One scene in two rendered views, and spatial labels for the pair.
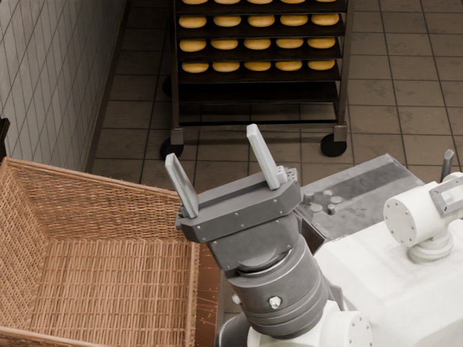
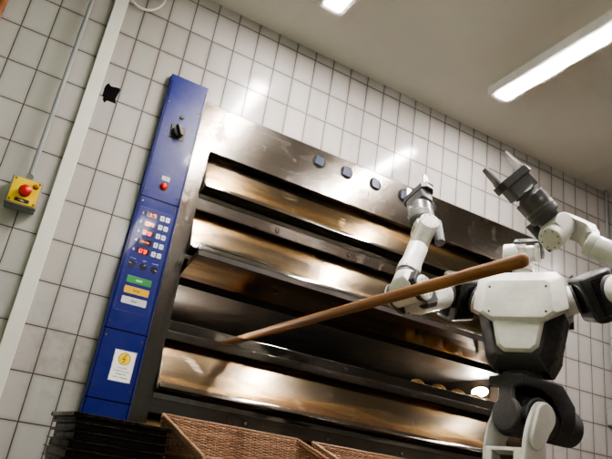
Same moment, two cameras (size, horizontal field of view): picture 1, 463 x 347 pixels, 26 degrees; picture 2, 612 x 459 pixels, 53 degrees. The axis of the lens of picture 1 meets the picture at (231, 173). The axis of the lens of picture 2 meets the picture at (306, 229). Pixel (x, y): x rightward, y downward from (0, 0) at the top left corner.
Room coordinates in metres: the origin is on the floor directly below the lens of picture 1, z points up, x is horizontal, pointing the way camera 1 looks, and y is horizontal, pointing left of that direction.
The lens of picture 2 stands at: (-0.49, -1.55, 0.71)
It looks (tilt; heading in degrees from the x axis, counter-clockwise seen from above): 22 degrees up; 62
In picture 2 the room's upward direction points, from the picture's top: 9 degrees clockwise
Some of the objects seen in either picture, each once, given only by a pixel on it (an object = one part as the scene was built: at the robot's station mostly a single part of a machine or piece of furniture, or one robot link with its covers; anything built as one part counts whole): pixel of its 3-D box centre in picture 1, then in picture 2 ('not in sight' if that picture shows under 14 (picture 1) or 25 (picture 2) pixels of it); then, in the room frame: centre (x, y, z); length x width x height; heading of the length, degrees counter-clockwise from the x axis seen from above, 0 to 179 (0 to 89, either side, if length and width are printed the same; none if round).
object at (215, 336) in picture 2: not in sight; (367, 375); (1.07, 0.64, 1.16); 1.80 x 0.06 x 0.04; 178
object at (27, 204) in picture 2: not in sight; (23, 194); (-0.43, 0.62, 1.46); 0.10 x 0.07 x 0.10; 178
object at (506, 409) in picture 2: not in sight; (537, 411); (1.08, -0.25, 1.00); 0.28 x 0.13 x 0.18; 179
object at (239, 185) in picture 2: not in sight; (384, 237); (1.07, 0.61, 1.80); 1.79 x 0.11 x 0.19; 178
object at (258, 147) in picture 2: not in sight; (385, 200); (1.07, 0.64, 2.00); 1.80 x 0.08 x 0.21; 178
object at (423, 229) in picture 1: (429, 215); (520, 257); (0.99, -0.26, 1.47); 0.10 x 0.07 x 0.09; 121
